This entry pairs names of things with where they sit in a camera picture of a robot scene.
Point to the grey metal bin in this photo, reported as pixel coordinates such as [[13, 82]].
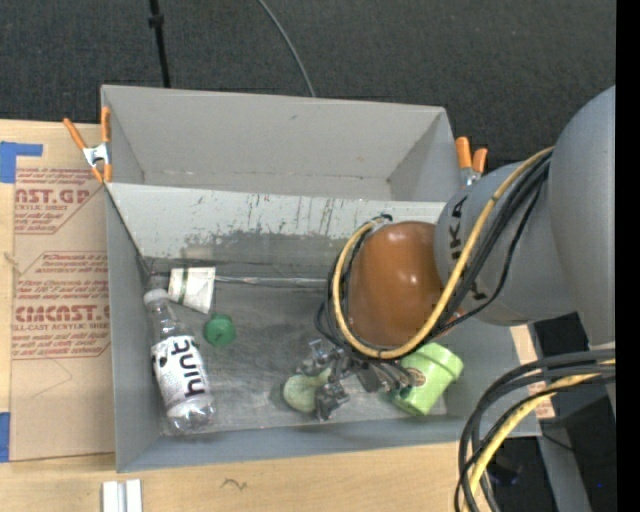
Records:
[[280, 230]]

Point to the pale green soft lump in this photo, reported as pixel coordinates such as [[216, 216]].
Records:
[[300, 392]]

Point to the clear plastic bottle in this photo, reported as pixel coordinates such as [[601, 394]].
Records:
[[181, 370]]

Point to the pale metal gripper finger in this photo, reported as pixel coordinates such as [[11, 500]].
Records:
[[332, 398], [322, 356]]

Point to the dark green round cap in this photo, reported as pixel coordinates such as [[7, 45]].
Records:
[[219, 330]]

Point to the brown cardboard board red print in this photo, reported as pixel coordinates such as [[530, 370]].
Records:
[[55, 280]]

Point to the white paper cup green stripe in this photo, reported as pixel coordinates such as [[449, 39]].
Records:
[[192, 289]]

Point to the lime green plastic cup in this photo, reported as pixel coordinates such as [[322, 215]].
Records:
[[431, 380]]

